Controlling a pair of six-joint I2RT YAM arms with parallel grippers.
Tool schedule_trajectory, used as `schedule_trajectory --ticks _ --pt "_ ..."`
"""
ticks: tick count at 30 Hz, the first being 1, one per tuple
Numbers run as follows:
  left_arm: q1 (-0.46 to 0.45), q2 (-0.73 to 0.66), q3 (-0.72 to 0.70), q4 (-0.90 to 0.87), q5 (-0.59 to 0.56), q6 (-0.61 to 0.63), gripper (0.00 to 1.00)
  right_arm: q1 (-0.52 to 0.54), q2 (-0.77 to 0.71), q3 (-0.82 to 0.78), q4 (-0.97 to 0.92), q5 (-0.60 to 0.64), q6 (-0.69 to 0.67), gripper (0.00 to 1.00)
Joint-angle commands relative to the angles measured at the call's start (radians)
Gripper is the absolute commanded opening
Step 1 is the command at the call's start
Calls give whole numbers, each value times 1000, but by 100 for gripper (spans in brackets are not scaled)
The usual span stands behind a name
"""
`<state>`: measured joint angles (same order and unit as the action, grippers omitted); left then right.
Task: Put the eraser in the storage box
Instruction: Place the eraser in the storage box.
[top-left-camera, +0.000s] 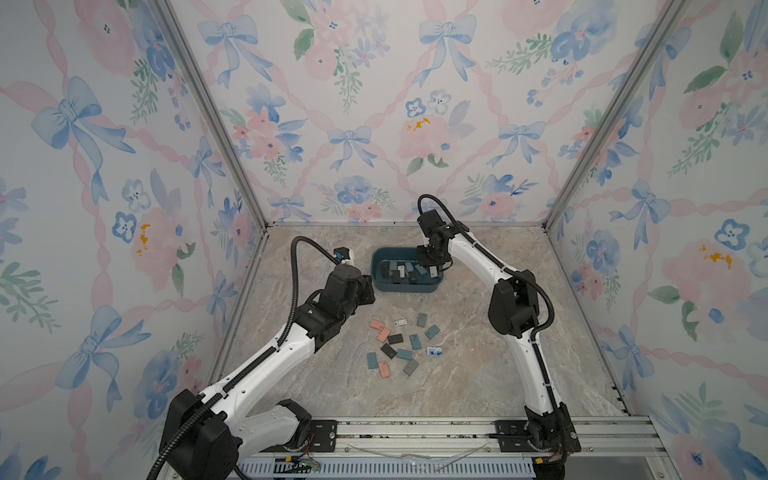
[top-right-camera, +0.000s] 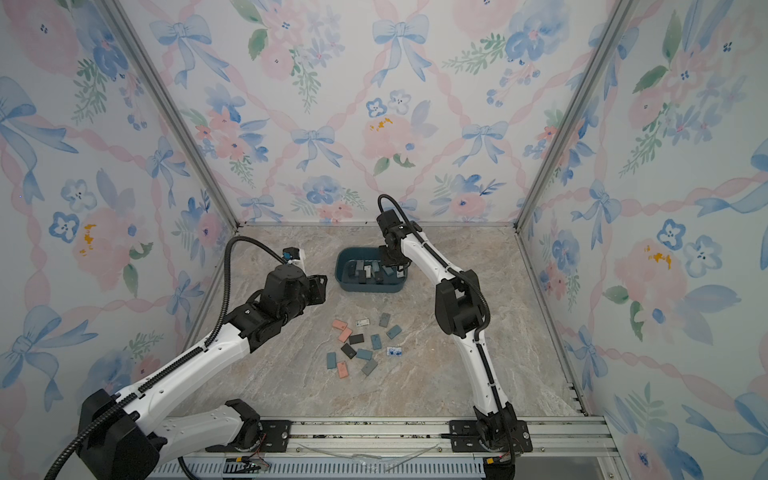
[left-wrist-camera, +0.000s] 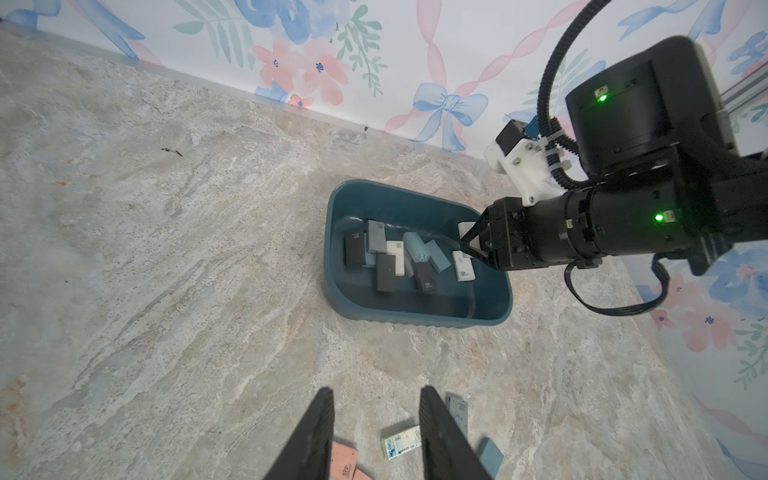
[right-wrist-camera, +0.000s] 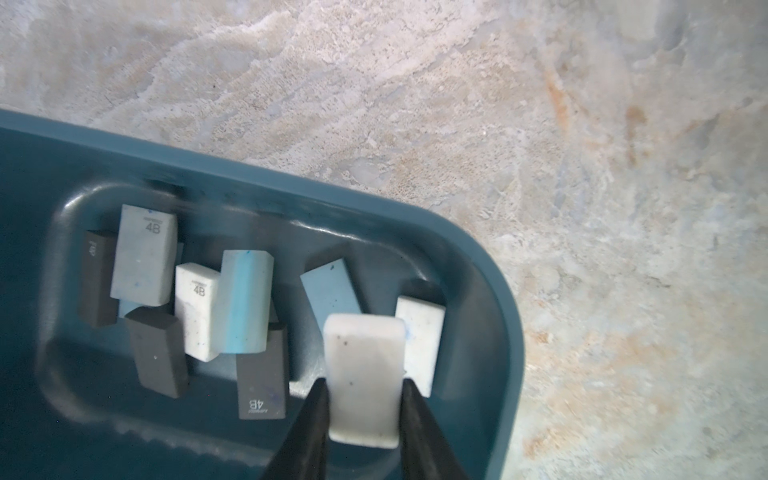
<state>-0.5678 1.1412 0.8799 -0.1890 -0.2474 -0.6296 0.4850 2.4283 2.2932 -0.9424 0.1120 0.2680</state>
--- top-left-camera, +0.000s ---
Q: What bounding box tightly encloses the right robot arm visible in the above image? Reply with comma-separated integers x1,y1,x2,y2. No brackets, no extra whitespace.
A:
417,210,578,464

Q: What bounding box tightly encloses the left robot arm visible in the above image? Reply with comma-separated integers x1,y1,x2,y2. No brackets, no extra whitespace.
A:
147,264,375,479

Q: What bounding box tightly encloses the teal plastic storage box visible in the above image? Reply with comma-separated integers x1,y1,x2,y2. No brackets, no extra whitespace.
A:
371,247,444,294

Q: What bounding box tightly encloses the grey-green eraser bottom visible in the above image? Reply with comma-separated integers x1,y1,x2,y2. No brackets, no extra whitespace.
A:
403,359,419,376

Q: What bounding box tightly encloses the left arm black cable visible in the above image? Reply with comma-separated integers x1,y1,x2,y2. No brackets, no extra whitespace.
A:
146,235,355,480

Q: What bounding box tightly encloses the blue eraser middle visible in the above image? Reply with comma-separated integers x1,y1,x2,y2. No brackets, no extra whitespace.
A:
409,334,422,350

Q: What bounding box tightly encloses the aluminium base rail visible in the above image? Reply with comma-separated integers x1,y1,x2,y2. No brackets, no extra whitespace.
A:
161,413,667,480

